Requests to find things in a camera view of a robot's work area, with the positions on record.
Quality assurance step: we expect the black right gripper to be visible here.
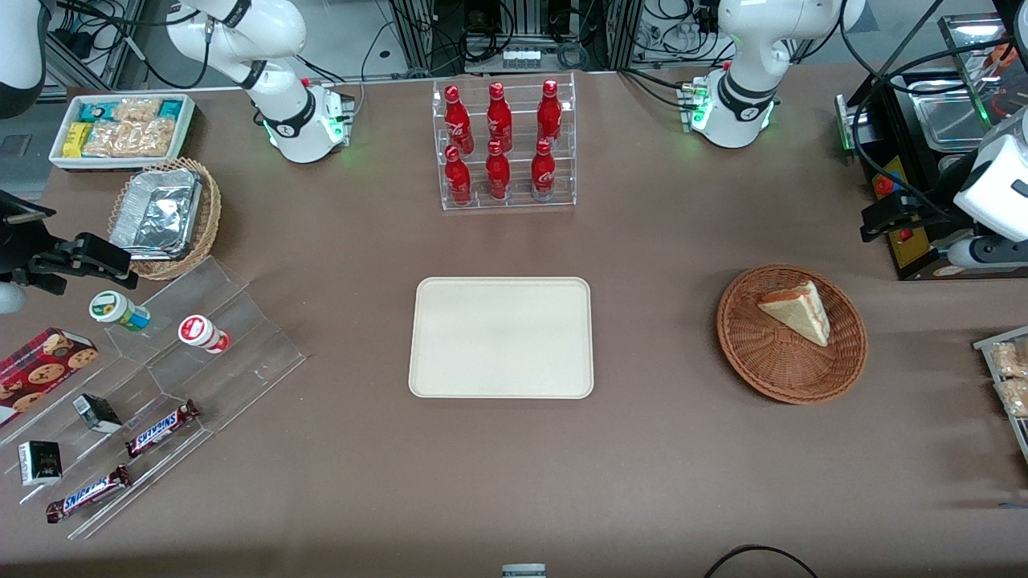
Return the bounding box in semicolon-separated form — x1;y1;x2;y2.
0;190;140;295

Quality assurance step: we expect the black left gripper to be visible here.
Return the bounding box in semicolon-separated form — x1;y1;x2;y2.
860;195;961;243

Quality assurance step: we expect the triangular sandwich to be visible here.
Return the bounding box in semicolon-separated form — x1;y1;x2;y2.
757;279;831;348

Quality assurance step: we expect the light wicker basket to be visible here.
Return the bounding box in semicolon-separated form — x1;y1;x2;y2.
108;157;222;282

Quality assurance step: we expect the brown wicker basket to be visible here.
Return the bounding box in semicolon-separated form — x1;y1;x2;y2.
716;264;869;405

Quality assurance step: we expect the metal tray with snacks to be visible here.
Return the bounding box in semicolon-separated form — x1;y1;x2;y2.
973;325;1028;465

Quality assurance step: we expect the beige plastic tray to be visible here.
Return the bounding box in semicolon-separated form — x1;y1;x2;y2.
408;276;595;400

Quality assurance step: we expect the green label yogurt cup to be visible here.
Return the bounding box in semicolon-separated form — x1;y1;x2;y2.
88;291;152;333

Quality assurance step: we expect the aluminium foil container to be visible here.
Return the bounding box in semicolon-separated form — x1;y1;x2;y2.
109;168;203;261

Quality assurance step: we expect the black food warmer cabinet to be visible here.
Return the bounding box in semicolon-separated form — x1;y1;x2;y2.
834;12;1028;282

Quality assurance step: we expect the red label yogurt cup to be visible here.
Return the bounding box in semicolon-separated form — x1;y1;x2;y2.
177;315;231;355

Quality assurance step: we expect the white rectangular snack bin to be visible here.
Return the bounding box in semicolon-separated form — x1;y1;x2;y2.
48;92;197;172

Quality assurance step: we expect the red tartan cookie box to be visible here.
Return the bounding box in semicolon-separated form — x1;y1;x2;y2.
0;327;100;429

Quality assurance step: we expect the clear cracker packet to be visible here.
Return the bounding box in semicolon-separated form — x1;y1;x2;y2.
83;119;176;159

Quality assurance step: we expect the small black white box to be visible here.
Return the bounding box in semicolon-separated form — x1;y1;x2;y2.
72;393;123;434
18;440;63;487

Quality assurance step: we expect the clear acrylic stepped display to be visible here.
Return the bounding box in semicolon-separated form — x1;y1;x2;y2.
0;255;308;541

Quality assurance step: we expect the snickers chocolate bar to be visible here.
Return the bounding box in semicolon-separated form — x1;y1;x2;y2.
45;465;133;524
124;399;202;459

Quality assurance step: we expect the clear pastry packet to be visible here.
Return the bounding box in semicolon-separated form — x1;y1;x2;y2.
994;377;1028;419
989;339;1028;380

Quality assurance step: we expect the red cola bottle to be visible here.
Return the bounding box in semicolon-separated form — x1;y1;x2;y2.
536;78;564;147
444;85;474;155
487;81;514;153
531;137;557;201
444;144;473;206
485;140;512;202

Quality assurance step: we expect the clear acrylic bottle rack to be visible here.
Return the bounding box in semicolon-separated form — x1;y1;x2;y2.
431;71;578;213

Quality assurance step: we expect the black cable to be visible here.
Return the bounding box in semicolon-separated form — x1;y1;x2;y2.
704;544;820;578

